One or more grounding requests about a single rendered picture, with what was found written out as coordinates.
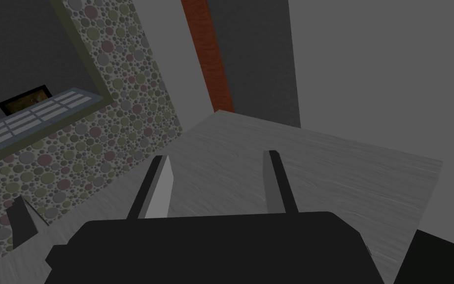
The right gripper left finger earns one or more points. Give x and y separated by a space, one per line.
156 197

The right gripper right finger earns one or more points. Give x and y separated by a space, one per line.
279 193

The grey wooden table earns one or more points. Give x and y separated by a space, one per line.
329 177

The dark grey flat block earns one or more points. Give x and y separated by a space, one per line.
21 223

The grey-framed window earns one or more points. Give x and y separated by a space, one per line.
33 118

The dark picture with black frame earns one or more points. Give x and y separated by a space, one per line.
23 100

